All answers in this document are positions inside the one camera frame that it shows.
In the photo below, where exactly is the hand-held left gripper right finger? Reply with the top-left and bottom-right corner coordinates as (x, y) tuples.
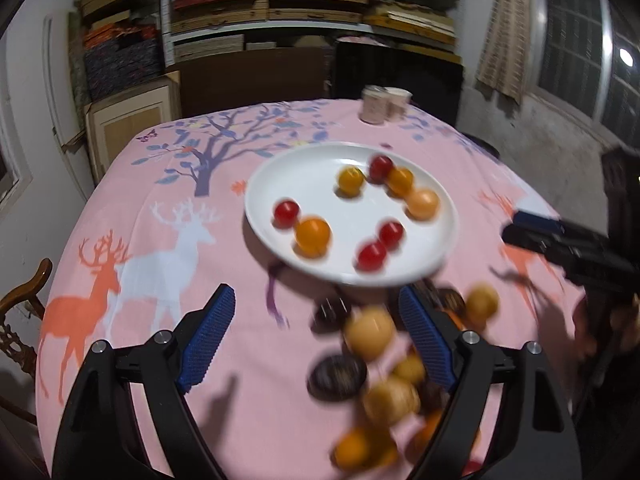
(398, 285), (583, 480)

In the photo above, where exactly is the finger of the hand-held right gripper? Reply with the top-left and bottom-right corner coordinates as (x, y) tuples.
(511, 210), (568, 236)
(501, 224), (571, 273)

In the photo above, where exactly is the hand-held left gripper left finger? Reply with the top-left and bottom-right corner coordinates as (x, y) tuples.
(51, 284), (237, 480)

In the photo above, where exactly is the small yellow plum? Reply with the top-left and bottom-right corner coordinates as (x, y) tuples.
(392, 355), (427, 386)

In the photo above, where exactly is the dark purple passion fruit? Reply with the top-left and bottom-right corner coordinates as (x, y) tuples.
(306, 355), (368, 402)
(439, 287), (467, 315)
(419, 382), (446, 413)

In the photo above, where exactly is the yellow passion fruit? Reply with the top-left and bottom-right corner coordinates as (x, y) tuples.
(345, 307), (397, 361)
(405, 188), (441, 221)

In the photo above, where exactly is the orange cherry tomato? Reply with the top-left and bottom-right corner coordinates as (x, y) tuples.
(337, 166), (366, 196)
(332, 426), (401, 471)
(407, 410), (451, 461)
(295, 216), (332, 257)
(386, 167), (415, 198)

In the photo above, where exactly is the white oval plate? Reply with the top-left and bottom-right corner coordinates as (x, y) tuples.
(244, 141), (460, 289)

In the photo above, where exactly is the pink deer print tablecloth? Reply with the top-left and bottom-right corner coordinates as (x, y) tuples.
(35, 99), (588, 480)

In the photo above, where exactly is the barred window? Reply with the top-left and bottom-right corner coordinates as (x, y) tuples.
(530, 0), (640, 146)

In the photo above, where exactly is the beige paper cup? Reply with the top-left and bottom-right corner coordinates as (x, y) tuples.
(388, 87), (413, 118)

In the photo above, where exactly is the carved wooden chair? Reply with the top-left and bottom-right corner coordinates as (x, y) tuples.
(0, 258), (53, 426)

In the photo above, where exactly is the beige checked hanging cloth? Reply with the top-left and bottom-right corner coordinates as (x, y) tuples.
(475, 0), (538, 106)

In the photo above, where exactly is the beige drink can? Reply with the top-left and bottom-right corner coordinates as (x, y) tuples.
(361, 86), (391, 125)

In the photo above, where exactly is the stack of yellow edged boxes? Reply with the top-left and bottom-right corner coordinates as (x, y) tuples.
(362, 0), (458, 53)

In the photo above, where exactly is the brown board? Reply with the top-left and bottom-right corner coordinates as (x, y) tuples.
(177, 47), (333, 121)

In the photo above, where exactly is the aluminium sliding window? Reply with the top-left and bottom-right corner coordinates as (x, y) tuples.
(0, 130), (33, 211)

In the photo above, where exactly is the white leaning board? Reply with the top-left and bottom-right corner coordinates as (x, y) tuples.
(42, 15), (96, 201)

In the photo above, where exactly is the stack of blue patterned boxes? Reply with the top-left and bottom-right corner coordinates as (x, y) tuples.
(82, 27), (166, 103)

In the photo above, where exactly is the green marbled panel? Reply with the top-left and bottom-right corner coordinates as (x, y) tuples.
(67, 10), (91, 106)

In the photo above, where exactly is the white metal shelf rack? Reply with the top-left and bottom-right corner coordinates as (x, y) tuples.
(160, 0), (463, 68)

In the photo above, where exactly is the wooden picture frame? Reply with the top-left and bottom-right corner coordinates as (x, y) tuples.
(85, 82), (181, 176)

